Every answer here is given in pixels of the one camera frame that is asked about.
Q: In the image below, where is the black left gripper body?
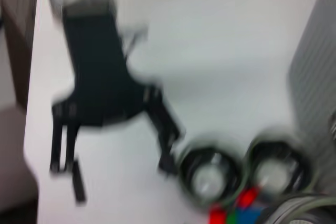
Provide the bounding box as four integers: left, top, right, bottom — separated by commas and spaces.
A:
51, 2, 165, 132

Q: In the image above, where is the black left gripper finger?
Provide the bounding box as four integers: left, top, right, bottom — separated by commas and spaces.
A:
49, 119, 88, 204
145, 84, 187, 176

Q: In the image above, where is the glass teacup with black holder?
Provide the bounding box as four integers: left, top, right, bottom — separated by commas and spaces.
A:
244, 132, 313, 199
175, 140, 245, 207

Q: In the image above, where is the glass jar with teal bricks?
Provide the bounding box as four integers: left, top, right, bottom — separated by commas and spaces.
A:
262, 192, 336, 224

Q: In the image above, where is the grey-green perforated storage bin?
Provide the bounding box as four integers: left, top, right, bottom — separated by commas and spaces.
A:
287, 0, 336, 141

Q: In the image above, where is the small red toy brick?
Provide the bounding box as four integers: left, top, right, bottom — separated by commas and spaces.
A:
209, 202, 227, 224

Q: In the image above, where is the tiny red toy brick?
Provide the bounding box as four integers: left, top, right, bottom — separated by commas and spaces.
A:
238, 186, 260, 209

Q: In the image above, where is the blue toy brick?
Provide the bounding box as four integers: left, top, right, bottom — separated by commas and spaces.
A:
236, 206, 264, 224

